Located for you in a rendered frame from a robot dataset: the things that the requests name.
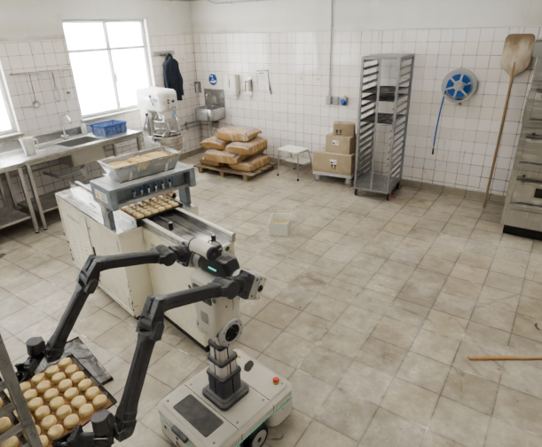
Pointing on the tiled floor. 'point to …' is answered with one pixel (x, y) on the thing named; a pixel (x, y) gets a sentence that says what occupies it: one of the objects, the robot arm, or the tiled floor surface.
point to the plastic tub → (279, 224)
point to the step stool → (295, 157)
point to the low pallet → (235, 170)
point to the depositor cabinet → (101, 238)
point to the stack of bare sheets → (81, 360)
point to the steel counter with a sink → (67, 155)
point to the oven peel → (519, 50)
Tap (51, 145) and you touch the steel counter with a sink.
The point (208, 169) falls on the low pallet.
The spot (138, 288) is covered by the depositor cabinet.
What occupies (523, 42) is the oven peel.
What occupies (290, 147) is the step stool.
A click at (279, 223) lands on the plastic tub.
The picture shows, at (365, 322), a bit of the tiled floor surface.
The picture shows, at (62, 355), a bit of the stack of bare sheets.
